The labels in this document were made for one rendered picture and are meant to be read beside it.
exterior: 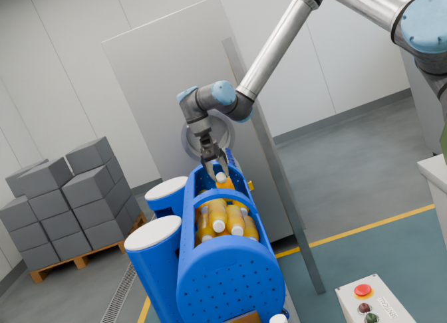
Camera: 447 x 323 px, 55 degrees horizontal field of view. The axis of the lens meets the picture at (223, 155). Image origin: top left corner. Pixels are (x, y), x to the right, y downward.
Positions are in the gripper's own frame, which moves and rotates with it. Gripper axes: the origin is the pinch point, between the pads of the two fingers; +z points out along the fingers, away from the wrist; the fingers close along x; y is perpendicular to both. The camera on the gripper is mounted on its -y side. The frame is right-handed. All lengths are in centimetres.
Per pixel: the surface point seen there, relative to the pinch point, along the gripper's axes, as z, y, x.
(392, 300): 11, -89, -28
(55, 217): 56, 278, 197
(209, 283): 6, -65, 9
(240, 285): 10, -65, 2
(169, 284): 38, 4, 38
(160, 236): 17.2, 7.6, 34.0
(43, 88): -84, 485, 220
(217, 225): 6.1, -30.9, 5.6
